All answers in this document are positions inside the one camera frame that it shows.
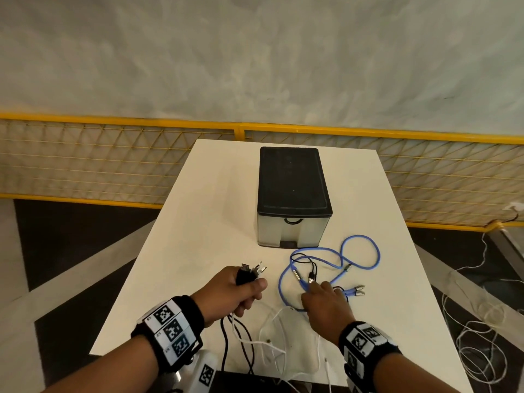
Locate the black right wristband with markers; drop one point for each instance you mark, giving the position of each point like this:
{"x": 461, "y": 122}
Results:
{"x": 364, "y": 343}

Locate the person's left hand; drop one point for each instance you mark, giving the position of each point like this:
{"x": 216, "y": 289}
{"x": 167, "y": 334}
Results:
{"x": 223, "y": 290}

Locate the person's right hand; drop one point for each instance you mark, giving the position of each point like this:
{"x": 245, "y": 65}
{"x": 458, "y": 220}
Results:
{"x": 329, "y": 313}

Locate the black wristband with markers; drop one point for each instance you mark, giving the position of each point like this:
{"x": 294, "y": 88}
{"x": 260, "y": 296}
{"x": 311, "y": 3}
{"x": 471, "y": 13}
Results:
{"x": 172, "y": 329}
{"x": 364, "y": 343}

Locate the flat black device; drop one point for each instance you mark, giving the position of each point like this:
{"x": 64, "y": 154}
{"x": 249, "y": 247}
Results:
{"x": 245, "y": 382}

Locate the black left wristband with markers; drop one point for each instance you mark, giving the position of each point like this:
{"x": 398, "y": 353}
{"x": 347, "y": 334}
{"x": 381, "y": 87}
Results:
{"x": 172, "y": 329}

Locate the black storage box with drawer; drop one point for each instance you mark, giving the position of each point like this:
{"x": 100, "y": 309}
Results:
{"x": 292, "y": 184}

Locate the white device with marker tag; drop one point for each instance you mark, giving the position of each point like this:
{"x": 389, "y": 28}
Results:
{"x": 204, "y": 372}

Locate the person's right fingers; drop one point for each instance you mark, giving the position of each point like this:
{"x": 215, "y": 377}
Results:
{"x": 321, "y": 291}

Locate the person's right forearm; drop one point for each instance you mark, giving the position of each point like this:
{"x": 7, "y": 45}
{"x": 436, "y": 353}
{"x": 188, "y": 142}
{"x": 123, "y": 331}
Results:
{"x": 391, "y": 374}

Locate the yellow mesh fence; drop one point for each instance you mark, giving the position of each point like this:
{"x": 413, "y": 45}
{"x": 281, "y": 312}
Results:
{"x": 102, "y": 155}

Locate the person's left thumb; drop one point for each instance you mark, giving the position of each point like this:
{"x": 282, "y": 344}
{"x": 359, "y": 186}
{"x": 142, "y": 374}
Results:
{"x": 254, "y": 288}

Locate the person's left forearm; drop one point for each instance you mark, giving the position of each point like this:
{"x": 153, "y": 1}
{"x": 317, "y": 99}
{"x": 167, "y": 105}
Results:
{"x": 110, "y": 370}

